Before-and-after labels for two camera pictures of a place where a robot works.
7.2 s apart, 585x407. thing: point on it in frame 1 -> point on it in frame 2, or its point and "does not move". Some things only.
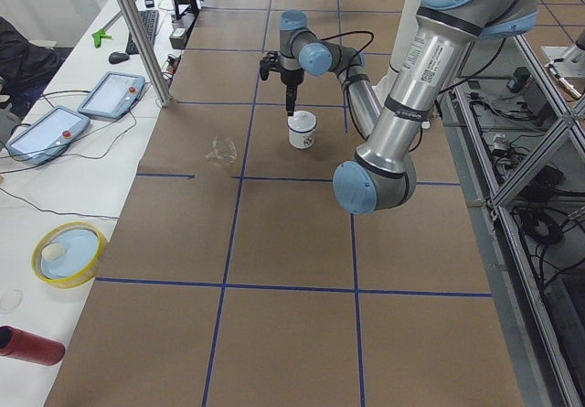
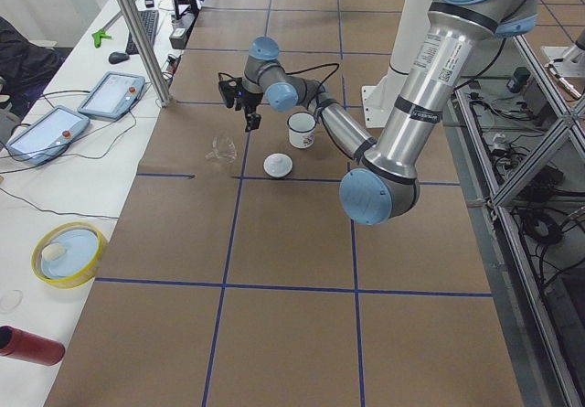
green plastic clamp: [98, 37] does not move
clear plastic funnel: [229, 156] does not move
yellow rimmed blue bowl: [68, 255] does not move
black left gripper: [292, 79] -> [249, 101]
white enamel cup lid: [302, 121] -> [278, 165]
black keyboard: [149, 19] does not move
